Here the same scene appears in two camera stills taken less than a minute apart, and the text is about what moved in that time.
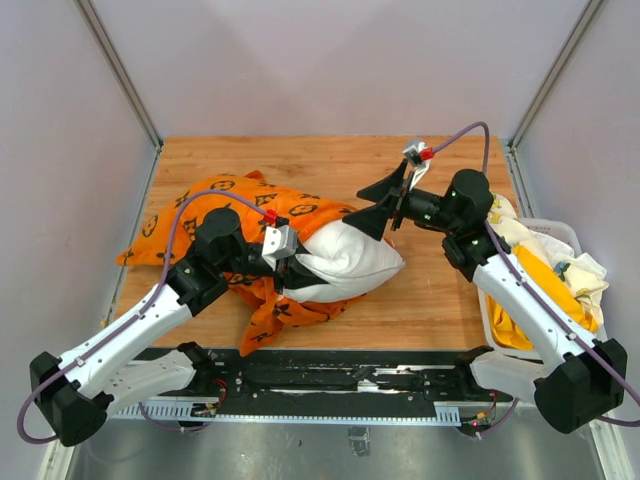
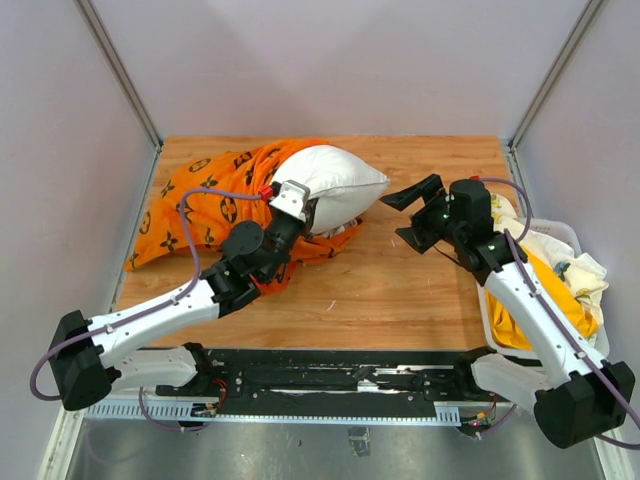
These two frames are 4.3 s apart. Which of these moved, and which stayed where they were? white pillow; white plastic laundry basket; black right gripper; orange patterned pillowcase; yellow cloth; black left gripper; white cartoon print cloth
Moved: white pillow; orange patterned pillowcase; black left gripper; black right gripper
Stayed: white cartoon print cloth; white plastic laundry basket; yellow cloth
